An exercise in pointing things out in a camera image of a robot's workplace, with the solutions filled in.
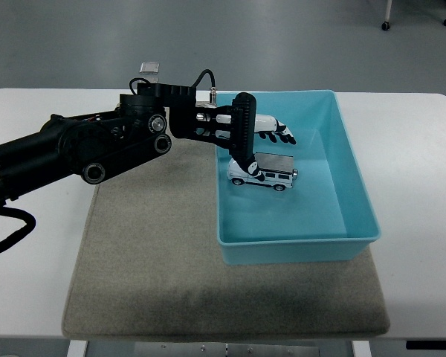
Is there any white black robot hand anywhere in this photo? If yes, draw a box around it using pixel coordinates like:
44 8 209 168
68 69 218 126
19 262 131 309
228 91 298 183

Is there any white toy car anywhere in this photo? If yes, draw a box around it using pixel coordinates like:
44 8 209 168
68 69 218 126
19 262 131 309
227 151 300 193

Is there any blue plastic box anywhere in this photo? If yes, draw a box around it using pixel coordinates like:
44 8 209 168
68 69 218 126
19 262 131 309
213 89 383 266

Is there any grey felt mat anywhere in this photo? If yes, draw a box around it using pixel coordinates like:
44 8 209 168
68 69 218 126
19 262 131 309
61 138 392 341

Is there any grey metal plate with screws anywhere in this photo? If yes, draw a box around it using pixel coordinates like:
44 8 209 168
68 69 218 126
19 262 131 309
133 342 321 357

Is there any white table leg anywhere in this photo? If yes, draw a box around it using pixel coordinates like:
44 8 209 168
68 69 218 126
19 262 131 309
350 339 373 357
66 339 88 357

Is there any black table control panel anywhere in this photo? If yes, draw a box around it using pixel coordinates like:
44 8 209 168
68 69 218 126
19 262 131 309
405 339 446 351

